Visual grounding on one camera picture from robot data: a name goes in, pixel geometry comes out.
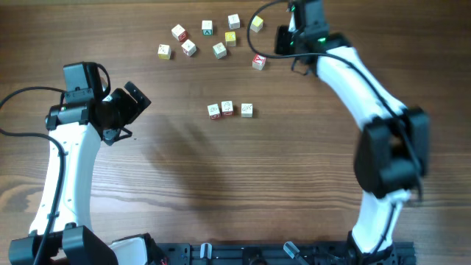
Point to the wooden block red Y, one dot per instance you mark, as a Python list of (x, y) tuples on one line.
[(258, 62)]

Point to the wooden block red trim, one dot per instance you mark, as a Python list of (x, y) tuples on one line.
[(189, 48)]

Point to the wooden block yellow side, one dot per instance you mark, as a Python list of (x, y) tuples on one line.
[(164, 52)]

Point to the wooden block red picture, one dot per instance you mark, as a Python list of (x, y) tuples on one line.
[(227, 108)]

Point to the wooden block red bottom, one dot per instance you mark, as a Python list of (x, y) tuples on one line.
[(214, 111)]

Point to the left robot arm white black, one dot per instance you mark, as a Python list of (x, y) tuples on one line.
[(89, 113)]

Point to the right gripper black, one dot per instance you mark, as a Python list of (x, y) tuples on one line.
[(281, 47)]

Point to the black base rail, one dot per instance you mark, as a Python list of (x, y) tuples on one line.
[(318, 253)]

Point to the wooden block picture top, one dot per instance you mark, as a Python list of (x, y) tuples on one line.
[(247, 110)]

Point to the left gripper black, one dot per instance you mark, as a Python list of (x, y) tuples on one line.
[(121, 96)]

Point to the small yellow letter block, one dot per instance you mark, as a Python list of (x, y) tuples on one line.
[(230, 39)]

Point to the wooden block red side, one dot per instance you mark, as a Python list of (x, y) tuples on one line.
[(179, 33)]

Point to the wooden block green trim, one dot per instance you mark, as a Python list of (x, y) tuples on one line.
[(219, 50)]

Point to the wooden block green letter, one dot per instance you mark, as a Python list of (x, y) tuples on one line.
[(207, 27)]

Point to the plain wooden block top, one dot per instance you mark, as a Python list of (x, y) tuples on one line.
[(234, 21)]

